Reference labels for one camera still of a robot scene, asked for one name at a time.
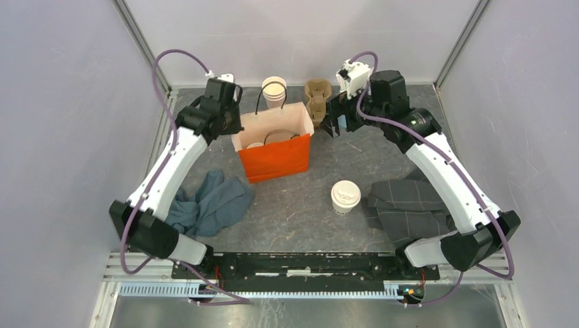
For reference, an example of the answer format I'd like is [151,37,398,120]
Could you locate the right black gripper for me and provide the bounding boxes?
[318,79,387,138]

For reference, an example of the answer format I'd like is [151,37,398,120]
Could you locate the orange paper bag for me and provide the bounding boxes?
[231,88,314,184]

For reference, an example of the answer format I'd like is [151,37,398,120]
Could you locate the lidded white coffee cup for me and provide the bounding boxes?
[330,180,361,215]

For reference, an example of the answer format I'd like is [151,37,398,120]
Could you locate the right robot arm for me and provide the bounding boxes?
[323,90,521,279]

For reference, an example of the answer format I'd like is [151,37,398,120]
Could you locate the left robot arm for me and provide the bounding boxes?
[109,105,243,279]

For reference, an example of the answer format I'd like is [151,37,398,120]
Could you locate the brown cardboard cup carrier stack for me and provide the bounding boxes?
[305,79,333,128]

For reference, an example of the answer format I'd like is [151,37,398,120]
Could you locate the stack of paper cups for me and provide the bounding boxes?
[262,76,287,109]

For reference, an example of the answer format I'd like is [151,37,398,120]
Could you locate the blue-grey cloth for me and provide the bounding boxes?
[165,169,255,238]

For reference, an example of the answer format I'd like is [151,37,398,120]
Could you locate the dark grey checked cloth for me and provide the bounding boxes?
[361,169,456,249]

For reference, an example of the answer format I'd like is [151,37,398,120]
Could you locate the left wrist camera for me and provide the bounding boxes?
[199,74,243,113]

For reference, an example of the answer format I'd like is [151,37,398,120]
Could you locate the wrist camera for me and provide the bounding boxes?
[199,74,243,113]
[335,61,410,115]

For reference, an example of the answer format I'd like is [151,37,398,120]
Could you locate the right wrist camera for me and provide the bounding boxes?
[335,61,410,115]

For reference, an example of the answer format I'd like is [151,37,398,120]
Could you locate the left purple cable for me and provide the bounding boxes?
[119,49,251,307]

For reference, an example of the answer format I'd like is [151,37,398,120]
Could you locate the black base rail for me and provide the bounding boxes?
[196,252,440,292]

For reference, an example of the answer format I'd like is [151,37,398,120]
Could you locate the white cable duct strip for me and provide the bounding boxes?
[119,282,403,300]

